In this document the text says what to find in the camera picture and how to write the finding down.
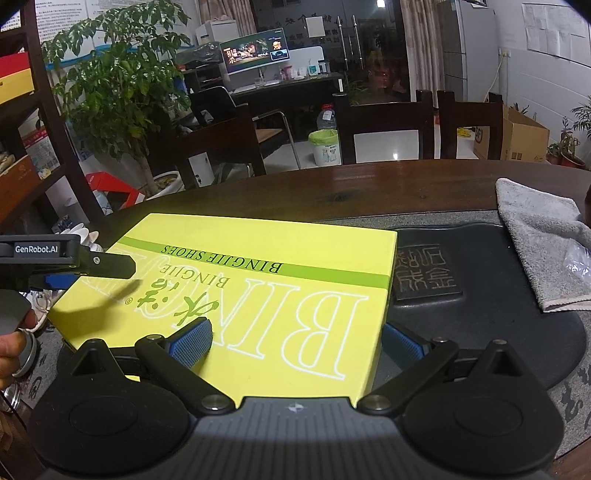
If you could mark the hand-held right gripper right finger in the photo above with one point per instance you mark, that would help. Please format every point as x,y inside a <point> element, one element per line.
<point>404,346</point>

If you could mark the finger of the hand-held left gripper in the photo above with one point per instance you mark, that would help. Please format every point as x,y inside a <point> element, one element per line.
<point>57,281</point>
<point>111,265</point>

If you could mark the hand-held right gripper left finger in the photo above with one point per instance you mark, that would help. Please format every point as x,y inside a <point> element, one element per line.
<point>191,341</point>

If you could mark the green printed box lid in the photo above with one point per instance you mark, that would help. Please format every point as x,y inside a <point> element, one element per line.
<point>258,295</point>

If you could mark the person's left hand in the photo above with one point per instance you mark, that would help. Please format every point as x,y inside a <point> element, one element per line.
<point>9,355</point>

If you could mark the brown wooden box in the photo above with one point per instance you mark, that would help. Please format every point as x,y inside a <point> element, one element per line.
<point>16,184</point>

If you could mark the grey stone tea tray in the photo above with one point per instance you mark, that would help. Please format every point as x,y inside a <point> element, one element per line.
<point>485,323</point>

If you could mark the dark wooden chair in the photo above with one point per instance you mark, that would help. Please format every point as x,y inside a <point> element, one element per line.
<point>471,115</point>
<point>221,147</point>
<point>383,115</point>

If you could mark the grey towel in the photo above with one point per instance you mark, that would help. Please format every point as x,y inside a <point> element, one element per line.
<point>540,240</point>

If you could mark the potted green tree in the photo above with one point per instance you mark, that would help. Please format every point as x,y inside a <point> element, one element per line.
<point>115,92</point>

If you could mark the red yellow box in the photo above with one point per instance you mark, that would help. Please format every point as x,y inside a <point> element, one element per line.
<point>16,78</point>

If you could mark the black office chair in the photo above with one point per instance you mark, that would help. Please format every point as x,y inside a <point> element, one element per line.
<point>217,106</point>

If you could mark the clear plastic bag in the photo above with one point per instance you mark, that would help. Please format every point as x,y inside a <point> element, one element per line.
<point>579,263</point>

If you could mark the green lined trash bin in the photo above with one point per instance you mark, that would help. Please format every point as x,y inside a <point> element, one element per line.
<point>325,147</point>

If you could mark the cardboard box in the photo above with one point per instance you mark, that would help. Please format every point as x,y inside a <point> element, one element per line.
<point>521,138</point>

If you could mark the large water bottle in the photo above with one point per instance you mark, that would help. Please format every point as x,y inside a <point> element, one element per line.
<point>327,120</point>

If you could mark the office desk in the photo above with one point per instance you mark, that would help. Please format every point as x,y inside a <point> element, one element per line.
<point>286,83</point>

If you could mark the small potted plant red pot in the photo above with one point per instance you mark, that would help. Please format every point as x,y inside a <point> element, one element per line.
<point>572,157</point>

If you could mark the computer monitor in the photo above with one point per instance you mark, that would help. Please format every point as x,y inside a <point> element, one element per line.
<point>254,50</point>

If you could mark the white printer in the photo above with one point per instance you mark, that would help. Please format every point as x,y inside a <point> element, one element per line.
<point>221,32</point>

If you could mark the tall grey cabinet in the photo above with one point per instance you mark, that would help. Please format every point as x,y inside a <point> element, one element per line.
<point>461,46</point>

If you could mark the wall papers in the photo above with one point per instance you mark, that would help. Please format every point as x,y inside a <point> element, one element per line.
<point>558,32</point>

